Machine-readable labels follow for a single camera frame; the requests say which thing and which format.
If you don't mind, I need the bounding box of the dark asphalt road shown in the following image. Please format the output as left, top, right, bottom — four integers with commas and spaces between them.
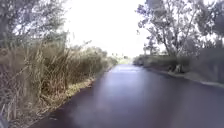
28, 64, 224, 128

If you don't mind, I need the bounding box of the leafy tree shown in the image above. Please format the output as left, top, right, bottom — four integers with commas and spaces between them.
0, 0, 69, 51

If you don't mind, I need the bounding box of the dark hedge of trees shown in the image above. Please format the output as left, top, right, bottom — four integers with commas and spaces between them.
133, 46, 224, 84

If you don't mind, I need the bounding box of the tall dry grass bank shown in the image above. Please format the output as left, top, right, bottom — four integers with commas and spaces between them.
0, 39, 119, 128

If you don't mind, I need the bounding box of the large tree with pale trunk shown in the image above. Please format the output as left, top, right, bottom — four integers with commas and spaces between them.
135, 0, 224, 74

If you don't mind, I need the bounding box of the green grass verge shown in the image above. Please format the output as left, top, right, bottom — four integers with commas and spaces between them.
146, 66, 224, 89

